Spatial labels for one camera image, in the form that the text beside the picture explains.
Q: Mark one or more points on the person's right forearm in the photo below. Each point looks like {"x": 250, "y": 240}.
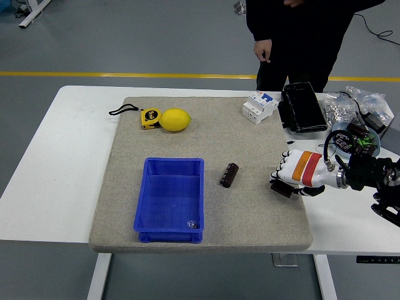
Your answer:
{"x": 259, "y": 29}

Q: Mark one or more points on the green connector pile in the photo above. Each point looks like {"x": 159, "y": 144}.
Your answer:
{"x": 365, "y": 141}

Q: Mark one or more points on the clear bag of washers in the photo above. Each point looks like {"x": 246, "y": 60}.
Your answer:
{"x": 336, "y": 107}

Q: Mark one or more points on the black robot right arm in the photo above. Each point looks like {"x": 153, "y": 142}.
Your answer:
{"x": 365, "y": 172}

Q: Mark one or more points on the white table leg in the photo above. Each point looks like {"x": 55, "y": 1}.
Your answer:
{"x": 98, "y": 275}
{"x": 326, "y": 278}

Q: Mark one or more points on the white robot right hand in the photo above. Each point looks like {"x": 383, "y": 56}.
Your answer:
{"x": 300, "y": 168}

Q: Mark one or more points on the white circuit breaker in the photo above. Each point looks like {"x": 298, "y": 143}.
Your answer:
{"x": 257, "y": 107}

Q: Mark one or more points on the small clear wrapper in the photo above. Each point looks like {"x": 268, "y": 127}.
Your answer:
{"x": 192, "y": 224}

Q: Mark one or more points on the clear plastic bag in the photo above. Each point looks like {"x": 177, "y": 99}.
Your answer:
{"x": 375, "y": 101}

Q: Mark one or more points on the dark brown cylindrical battery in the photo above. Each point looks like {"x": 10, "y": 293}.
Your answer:
{"x": 358, "y": 149}
{"x": 357, "y": 129}
{"x": 343, "y": 146}
{"x": 345, "y": 137}
{"x": 370, "y": 151}

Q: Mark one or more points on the person's right hand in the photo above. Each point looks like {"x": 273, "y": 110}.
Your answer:
{"x": 263, "y": 50}

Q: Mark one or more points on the person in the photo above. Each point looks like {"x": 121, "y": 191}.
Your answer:
{"x": 300, "y": 37}

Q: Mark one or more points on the black power adapter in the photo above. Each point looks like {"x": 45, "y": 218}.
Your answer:
{"x": 375, "y": 122}

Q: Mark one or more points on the short dark brown battery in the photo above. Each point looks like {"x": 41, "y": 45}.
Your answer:
{"x": 281, "y": 189}

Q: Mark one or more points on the blue plastic box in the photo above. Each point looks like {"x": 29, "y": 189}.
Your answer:
{"x": 170, "y": 200}

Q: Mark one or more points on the black table control panel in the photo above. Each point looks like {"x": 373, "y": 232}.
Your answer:
{"x": 378, "y": 259}

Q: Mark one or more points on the black rectangular case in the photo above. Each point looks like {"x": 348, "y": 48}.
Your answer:
{"x": 301, "y": 106}

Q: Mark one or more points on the yellow tape measure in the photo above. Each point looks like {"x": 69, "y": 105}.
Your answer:
{"x": 150, "y": 118}

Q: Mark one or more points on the yellow lemon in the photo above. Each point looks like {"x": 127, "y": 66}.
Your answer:
{"x": 175, "y": 120}

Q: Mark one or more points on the metal table bracket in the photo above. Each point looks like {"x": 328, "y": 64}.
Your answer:
{"x": 285, "y": 260}

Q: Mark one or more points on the grey box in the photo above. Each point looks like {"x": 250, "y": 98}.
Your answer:
{"x": 392, "y": 134}

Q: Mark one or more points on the white metal floor frame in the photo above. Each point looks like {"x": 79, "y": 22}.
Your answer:
{"x": 31, "y": 14}

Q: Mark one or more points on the long dark brown battery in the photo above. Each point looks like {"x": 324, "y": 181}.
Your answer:
{"x": 229, "y": 175}

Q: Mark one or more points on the light blue bowl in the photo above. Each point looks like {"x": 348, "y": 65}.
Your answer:
{"x": 339, "y": 126}

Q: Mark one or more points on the grey-brown mat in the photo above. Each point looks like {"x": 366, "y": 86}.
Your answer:
{"x": 187, "y": 140}

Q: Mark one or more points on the person's left hand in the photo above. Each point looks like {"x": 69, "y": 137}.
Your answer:
{"x": 292, "y": 3}

